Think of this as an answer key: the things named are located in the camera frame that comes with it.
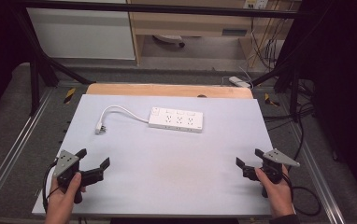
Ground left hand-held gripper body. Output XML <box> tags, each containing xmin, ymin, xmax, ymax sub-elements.
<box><xmin>52</xmin><ymin>148</ymin><xmax>94</xmax><ymax>205</ymax></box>

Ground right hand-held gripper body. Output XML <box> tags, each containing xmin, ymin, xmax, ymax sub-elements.
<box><xmin>242</xmin><ymin>147</ymin><xmax>301</xmax><ymax>199</ymax></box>

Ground person's right hand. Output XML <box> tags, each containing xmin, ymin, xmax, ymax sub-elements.
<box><xmin>254</xmin><ymin>165</ymin><xmax>296</xmax><ymax>219</ymax></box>

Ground person's left hand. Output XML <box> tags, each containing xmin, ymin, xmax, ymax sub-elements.
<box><xmin>43</xmin><ymin>172</ymin><xmax>88</xmax><ymax>224</ymax></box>

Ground pale blue table mat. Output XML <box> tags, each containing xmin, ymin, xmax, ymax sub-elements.
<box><xmin>31</xmin><ymin>93</ymin><xmax>275</xmax><ymax>218</ymax></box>

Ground white floor power strip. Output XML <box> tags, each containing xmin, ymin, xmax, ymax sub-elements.
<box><xmin>228</xmin><ymin>76</ymin><xmax>252</xmax><ymax>90</ymax></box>

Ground wooden table board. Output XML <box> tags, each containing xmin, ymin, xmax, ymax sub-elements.
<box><xmin>85</xmin><ymin>82</ymin><xmax>254</xmax><ymax>100</ymax></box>

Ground white cabinet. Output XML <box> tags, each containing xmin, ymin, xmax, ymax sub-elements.
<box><xmin>26</xmin><ymin>0</ymin><xmax>136</xmax><ymax>61</ymax></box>

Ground office chair base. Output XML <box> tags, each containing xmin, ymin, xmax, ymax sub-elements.
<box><xmin>152</xmin><ymin>34</ymin><xmax>187</xmax><ymax>49</ymax></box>

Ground wooden desk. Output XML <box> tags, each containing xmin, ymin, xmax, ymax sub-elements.
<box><xmin>126</xmin><ymin>0</ymin><xmax>303</xmax><ymax>67</ymax></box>

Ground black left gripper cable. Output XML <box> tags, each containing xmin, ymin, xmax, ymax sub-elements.
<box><xmin>42</xmin><ymin>161</ymin><xmax>60</xmax><ymax>215</ymax></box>

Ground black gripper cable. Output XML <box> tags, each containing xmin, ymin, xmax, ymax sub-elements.
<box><xmin>42</xmin><ymin>161</ymin><xmax>60</xmax><ymax>215</ymax></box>
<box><xmin>279</xmin><ymin>171</ymin><xmax>322</xmax><ymax>217</ymax></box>

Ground aluminium rail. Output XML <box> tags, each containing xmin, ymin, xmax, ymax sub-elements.
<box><xmin>0</xmin><ymin>87</ymin><xmax>56</xmax><ymax>213</ymax></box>
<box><xmin>287</xmin><ymin>119</ymin><xmax>347</xmax><ymax>224</ymax></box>

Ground black floor cables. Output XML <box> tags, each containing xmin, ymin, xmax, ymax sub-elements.
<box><xmin>263</xmin><ymin>78</ymin><xmax>316</xmax><ymax>162</ymax></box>

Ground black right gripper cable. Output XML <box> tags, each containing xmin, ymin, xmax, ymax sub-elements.
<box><xmin>279</xmin><ymin>171</ymin><xmax>322</xmax><ymax>217</ymax></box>

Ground white power strip cable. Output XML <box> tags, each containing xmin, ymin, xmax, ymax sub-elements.
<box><xmin>97</xmin><ymin>105</ymin><xmax>150</xmax><ymax>128</ymax></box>

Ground black metal frame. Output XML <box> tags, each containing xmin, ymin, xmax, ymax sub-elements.
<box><xmin>9</xmin><ymin>0</ymin><xmax>321</xmax><ymax>118</ymax></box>

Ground hanging cable bundle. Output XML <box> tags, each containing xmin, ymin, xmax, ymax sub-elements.
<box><xmin>250</xmin><ymin>8</ymin><xmax>291</xmax><ymax>70</ymax></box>

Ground white wall socket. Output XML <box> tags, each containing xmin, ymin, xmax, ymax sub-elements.
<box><xmin>243</xmin><ymin>0</ymin><xmax>270</xmax><ymax>10</ymax></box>

